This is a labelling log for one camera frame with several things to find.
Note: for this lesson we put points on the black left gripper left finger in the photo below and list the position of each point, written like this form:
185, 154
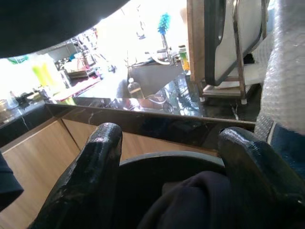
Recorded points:
90, 179

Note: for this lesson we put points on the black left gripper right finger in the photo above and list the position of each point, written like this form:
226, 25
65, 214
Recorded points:
257, 179

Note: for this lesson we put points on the black clothes pile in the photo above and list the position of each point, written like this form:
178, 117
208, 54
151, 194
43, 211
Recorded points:
190, 202

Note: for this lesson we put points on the person in dark clothes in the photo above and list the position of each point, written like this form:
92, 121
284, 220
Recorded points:
8, 181

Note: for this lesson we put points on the black round bucket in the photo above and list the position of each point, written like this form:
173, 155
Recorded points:
171, 158

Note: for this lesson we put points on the black marble countertop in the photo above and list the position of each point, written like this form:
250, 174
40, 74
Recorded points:
186, 114

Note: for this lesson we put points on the yellow-green bottle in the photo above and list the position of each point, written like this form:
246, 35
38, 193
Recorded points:
44, 72

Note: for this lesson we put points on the steel sink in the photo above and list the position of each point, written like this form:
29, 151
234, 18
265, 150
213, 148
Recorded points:
155, 76

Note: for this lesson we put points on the white black-rimmed panel on stand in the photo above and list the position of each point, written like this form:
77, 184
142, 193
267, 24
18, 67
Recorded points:
228, 40

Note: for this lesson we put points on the green bottle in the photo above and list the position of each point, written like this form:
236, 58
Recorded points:
183, 58

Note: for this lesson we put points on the steel faucet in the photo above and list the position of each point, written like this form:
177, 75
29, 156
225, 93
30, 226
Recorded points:
167, 50

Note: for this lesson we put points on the wooden board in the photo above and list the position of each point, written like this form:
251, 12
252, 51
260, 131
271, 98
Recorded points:
195, 40

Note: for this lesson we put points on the blue bristle brush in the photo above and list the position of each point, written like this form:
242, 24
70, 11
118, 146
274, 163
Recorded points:
164, 23

